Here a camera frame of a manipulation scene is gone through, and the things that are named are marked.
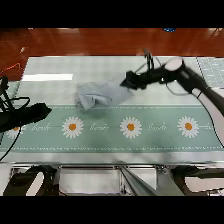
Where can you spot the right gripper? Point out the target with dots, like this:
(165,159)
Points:
(136,80)

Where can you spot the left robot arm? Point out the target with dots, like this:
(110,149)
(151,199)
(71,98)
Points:
(26,115)

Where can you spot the silver frame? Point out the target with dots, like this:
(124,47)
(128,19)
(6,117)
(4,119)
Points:
(140,186)

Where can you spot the grey garment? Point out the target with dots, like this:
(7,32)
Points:
(100,94)

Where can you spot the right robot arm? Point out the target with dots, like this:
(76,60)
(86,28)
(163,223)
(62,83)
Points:
(213,100)

